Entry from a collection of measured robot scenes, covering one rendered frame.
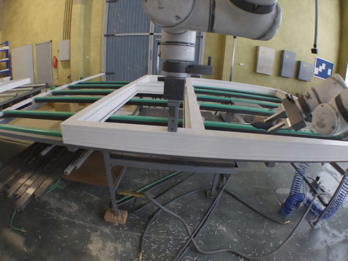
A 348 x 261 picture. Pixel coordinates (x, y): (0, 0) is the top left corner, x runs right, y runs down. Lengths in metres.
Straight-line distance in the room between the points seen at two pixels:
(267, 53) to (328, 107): 7.16
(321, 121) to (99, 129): 0.62
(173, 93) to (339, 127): 0.43
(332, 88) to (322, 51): 8.98
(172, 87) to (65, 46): 8.10
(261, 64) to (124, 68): 5.38
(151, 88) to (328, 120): 1.14
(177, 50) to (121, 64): 6.96
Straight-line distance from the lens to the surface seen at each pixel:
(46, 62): 9.41
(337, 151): 0.80
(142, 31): 7.19
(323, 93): 0.68
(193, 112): 0.68
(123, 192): 1.30
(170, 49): 0.43
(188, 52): 0.44
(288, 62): 8.11
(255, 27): 0.33
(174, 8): 0.31
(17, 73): 10.29
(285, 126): 0.70
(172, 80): 0.41
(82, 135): 0.59
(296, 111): 0.69
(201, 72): 0.45
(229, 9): 0.32
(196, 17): 0.32
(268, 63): 7.64
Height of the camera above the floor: 1.14
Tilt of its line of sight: 23 degrees down
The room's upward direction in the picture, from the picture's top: 4 degrees clockwise
